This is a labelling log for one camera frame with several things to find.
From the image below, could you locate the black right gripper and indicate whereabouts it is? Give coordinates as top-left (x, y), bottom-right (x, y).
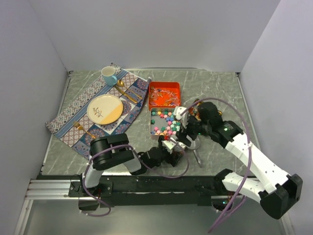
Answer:
top-left (175, 114), bottom-right (210, 147)

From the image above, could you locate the silver metal scoop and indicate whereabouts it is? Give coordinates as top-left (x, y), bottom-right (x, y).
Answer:
top-left (187, 136), bottom-right (202, 168)

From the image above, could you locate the pink star candy tin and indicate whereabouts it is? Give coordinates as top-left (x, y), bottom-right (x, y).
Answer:
top-left (150, 108), bottom-right (181, 140)

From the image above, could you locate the orange candy tin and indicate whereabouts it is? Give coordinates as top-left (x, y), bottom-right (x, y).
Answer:
top-left (148, 81), bottom-right (181, 110)

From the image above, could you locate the clear glass jar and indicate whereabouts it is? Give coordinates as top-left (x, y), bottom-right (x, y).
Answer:
top-left (171, 148), bottom-right (184, 165)

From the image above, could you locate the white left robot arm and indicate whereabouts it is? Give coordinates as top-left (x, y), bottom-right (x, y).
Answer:
top-left (79, 133), bottom-right (184, 197)

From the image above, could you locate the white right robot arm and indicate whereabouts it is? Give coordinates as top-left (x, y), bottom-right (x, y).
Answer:
top-left (174, 102), bottom-right (303, 219)

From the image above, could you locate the gold lollipop tin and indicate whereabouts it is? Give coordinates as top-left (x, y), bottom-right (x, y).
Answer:
top-left (189, 98), bottom-right (223, 120)

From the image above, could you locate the gold knife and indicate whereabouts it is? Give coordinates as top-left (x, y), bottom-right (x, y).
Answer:
top-left (114, 86), bottom-right (137, 104)

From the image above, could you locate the patterned blue placemat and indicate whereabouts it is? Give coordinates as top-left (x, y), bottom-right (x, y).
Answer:
top-left (46, 64), bottom-right (151, 158)

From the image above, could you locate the cream floral plate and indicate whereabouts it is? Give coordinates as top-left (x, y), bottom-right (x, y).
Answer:
top-left (87, 94), bottom-right (123, 125)

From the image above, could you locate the gold spoon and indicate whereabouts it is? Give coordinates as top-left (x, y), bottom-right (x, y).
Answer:
top-left (117, 80), bottom-right (142, 99)

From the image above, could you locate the blue white mug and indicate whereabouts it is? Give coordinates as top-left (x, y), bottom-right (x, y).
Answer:
top-left (101, 66), bottom-right (117, 87)

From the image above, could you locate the gold fork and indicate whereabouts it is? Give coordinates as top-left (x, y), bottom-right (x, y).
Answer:
top-left (73, 121), bottom-right (96, 139)

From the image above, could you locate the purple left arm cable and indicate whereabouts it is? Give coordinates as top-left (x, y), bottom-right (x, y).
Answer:
top-left (83, 144), bottom-right (190, 216)

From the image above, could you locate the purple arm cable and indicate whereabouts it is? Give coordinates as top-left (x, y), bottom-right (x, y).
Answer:
top-left (179, 97), bottom-right (253, 235)
top-left (83, 144), bottom-right (190, 216)

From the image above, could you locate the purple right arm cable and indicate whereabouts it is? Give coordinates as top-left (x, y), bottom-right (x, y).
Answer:
top-left (179, 97), bottom-right (253, 235)

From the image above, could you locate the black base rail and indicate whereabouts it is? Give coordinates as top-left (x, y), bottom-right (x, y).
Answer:
top-left (68, 175), bottom-right (247, 213)

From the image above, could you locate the aluminium frame rail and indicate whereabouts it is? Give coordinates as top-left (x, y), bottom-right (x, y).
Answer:
top-left (24, 177), bottom-right (81, 200)

